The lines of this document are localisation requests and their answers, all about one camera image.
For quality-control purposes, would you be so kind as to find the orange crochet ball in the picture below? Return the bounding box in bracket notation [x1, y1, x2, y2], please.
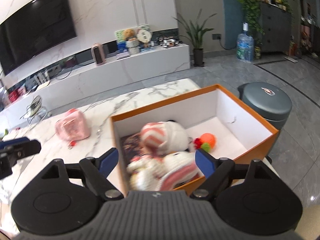
[193, 133, 216, 153]

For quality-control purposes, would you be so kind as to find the white crochet doll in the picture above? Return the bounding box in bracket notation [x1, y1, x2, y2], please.
[126, 151, 202, 191]

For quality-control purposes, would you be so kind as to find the white dog plush striped hat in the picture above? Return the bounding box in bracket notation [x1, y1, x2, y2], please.
[140, 121, 190, 155]

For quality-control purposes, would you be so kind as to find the white baby bouncer chair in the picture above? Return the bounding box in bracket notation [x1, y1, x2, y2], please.
[20, 95, 52, 125]

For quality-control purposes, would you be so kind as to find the orange cardboard box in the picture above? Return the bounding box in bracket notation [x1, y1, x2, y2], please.
[109, 83, 279, 197]

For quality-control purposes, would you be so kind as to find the pink mini backpack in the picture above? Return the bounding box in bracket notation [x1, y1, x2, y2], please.
[55, 108, 91, 141]

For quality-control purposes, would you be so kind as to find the red gift box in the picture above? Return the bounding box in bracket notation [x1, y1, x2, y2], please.
[9, 90, 20, 103]

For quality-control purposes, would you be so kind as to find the white wifi router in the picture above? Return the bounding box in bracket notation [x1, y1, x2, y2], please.
[34, 70, 50, 90]

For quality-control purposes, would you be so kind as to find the grey round stool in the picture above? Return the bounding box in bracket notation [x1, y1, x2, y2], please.
[238, 82, 292, 130]

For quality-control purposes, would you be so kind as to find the white marble tv console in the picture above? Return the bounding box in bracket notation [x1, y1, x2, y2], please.
[1, 44, 190, 129]

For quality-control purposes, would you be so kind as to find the pink space heater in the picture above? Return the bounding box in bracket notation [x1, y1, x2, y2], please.
[91, 43, 106, 66]

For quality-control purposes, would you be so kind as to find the black television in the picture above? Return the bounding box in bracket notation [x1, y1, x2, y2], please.
[1, 0, 76, 75]

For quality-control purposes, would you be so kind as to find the blue water jug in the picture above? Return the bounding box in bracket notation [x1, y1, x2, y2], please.
[236, 22, 254, 62]

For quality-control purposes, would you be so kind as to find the small bear plush on shelf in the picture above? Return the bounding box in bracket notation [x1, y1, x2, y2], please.
[123, 28, 137, 41]

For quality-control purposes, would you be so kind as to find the potted green plant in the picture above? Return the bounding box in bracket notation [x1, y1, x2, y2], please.
[174, 9, 216, 67]

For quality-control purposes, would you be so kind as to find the black white toy car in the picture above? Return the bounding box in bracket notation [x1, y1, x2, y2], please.
[157, 36, 180, 48]

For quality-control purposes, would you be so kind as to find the round paper fan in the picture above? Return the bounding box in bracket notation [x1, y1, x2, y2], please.
[136, 29, 152, 44]

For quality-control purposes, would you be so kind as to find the dark grey drawer cabinet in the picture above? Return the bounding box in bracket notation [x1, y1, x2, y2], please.
[260, 3, 292, 53]

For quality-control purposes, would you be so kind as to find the hanging ivy plant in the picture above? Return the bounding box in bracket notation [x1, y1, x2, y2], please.
[237, 0, 264, 46]

